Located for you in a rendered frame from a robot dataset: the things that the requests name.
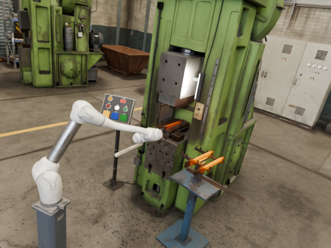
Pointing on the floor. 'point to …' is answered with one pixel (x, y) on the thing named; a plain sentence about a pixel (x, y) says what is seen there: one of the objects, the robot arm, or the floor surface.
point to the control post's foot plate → (113, 184)
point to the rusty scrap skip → (124, 59)
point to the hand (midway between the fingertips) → (161, 128)
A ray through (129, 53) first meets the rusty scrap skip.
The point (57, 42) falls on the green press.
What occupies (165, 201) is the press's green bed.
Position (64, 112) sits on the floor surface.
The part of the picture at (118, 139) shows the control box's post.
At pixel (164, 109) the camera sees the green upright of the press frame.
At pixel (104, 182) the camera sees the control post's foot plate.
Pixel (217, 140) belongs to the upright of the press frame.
